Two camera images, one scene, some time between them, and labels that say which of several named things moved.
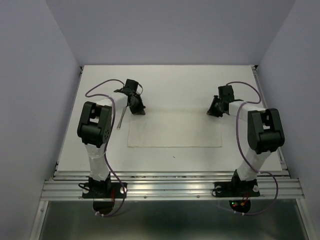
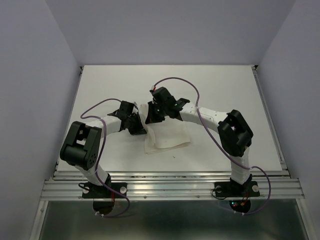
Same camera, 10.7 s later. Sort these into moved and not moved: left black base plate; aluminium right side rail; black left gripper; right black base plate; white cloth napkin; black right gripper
Moved: black right gripper; white cloth napkin; black left gripper
Not moved: right black base plate; left black base plate; aluminium right side rail
